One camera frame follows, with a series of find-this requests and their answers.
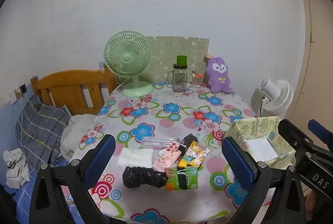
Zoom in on grey plaid pillow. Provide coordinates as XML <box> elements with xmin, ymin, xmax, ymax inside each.
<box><xmin>15</xmin><ymin>95</ymin><xmax>72</xmax><ymax>171</ymax></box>

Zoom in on black socks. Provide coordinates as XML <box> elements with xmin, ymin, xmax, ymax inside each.
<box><xmin>122</xmin><ymin>166</ymin><xmax>168</xmax><ymax>189</ymax></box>

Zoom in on pink socks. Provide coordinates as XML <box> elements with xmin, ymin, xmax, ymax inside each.
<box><xmin>153</xmin><ymin>142</ymin><xmax>186</xmax><ymax>171</ymax></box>

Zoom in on beige door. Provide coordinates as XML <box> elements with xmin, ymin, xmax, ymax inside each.
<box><xmin>286</xmin><ymin>0</ymin><xmax>333</xmax><ymax>122</ymax></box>

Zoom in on white charger cable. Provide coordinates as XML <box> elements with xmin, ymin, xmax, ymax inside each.
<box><xmin>15</xmin><ymin>87</ymin><xmax>26</xmax><ymax>153</ymax></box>

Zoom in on green desk fan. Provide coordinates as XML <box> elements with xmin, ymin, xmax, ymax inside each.
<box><xmin>104</xmin><ymin>31</ymin><xmax>154</xmax><ymax>97</ymax></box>

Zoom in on glass mug with green lid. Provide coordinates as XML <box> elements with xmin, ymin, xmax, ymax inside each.
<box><xmin>167</xmin><ymin>56</ymin><xmax>192</xmax><ymax>92</ymax></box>

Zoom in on yellow cartoon socks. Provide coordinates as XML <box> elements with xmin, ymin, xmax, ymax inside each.
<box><xmin>177</xmin><ymin>141</ymin><xmax>210</xmax><ymax>168</ymax></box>

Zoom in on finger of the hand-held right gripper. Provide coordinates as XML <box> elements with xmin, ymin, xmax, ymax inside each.
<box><xmin>308</xmin><ymin>119</ymin><xmax>333</xmax><ymax>146</ymax></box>
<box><xmin>277</xmin><ymin>119</ymin><xmax>333</xmax><ymax>160</ymax></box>

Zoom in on purple plush bunny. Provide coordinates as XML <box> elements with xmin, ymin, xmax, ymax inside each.
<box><xmin>205</xmin><ymin>57</ymin><xmax>231</xmax><ymax>93</ymax></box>

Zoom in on green patterned board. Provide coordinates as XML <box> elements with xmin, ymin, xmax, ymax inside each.
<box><xmin>146</xmin><ymin>36</ymin><xmax>210</xmax><ymax>84</ymax></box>

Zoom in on blue checked bedsheet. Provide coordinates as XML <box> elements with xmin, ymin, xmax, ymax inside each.
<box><xmin>0</xmin><ymin>94</ymin><xmax>112</xmax><ymax>224</ymax></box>

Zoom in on crumpled white cloth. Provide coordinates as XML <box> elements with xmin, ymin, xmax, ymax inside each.
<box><xmin>2</xmin><ymin>148</ymin><xmax>30</xmax><ymax>189</ymax></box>

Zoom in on yellow fabric storage box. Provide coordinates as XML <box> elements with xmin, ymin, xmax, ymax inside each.
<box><xmin>231</xmin><ymin>116</ymin><xmax>297</xmax><ymax>168</ymax></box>

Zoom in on clear plastic pack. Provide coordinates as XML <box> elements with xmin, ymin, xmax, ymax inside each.
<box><xmin>142</xmin><ymin>136</ymin><xmax>180</xmax><ymax>149</ymax></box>

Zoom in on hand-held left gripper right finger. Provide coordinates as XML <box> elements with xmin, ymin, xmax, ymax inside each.
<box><xmin>221</xmin><ymin>136</ymin><xmax>306</xmax><ymax>224</ymax></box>

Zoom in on small jar with orange lid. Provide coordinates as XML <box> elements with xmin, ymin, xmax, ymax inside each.
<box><xmin>191</xmin><ymin>73</ymin><xmax>205</xmax><ymax>88</ymax></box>

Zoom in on dark grey sock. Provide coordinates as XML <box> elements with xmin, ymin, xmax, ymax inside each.
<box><xmin>181</xmin><ymin>134</ymin><xmax>198</xmax><ymax>146</ymax></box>

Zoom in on white fan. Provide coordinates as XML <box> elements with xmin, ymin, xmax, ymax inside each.
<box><xmin>251</xmin><ymin>78</ymin><xmax>294</xmax><ymax>118</ymax></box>

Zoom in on person's right hand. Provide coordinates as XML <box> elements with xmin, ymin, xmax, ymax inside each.
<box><xmin>305</xmin><ymin>193</ymin><xmax>317</xmax><ymax>222</ymax></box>

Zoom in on wooden bed headboard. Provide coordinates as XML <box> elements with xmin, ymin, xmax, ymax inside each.
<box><xmin>31</xmin><ymin>64</ymin><xmax>123</xmax><ymax>115</ymax></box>

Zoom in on white socks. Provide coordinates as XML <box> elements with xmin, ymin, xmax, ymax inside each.
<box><xmin>118</xmin><ymin>147</ymin><xmax>154</xmax><ymax>168</ymax></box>

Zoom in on green socks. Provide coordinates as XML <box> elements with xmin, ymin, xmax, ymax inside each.
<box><xmin>165</xmin><ymin>165</ymin><xmax>200</xmax><ymax>190</ymax></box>

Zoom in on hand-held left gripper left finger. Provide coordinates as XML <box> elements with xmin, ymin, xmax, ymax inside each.
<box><xmin>29</xmin><ymin>134</ymin><xmax>116</xmax><ymax>224</ymax></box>

